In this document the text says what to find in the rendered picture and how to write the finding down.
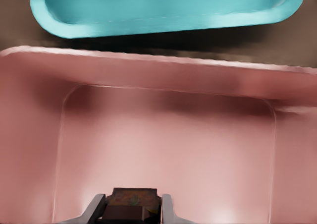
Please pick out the small brown square button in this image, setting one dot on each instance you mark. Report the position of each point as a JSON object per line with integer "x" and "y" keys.
{"x": 132, "y": 201}

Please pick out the pink plastic box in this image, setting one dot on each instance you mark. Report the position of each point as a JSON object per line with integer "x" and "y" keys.
{"x": 158, "y": 139}

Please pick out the pale blue-green tray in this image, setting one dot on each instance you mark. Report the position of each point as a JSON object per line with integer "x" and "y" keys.
{"x": 158, "y": 8}

